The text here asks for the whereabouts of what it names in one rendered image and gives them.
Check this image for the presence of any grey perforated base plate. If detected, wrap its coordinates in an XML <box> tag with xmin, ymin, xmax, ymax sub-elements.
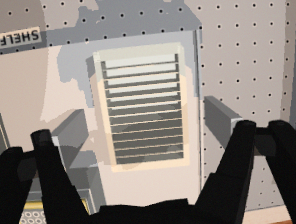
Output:
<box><xmin>0</xmin><ymin>0</ymin><xmax>296</xmax><ymax>212</ymax></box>

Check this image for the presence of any white flat shelf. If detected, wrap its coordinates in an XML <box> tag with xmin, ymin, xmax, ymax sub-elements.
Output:
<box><xmin>0</xmin><ymin>30</ymin><xmax>204</xmax><ymax>206</ymax></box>

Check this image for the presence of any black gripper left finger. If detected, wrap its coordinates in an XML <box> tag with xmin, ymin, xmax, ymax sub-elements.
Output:
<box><xmin>0</xmin><ymin>109</ymin><xmax>95</xmax><ymax>224</ymax></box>

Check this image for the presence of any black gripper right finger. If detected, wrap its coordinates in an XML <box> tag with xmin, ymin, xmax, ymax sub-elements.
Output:
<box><xmin>181</xmin><ymin>96</ymin><xmax>296</xmax><ymax>224</ymax></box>

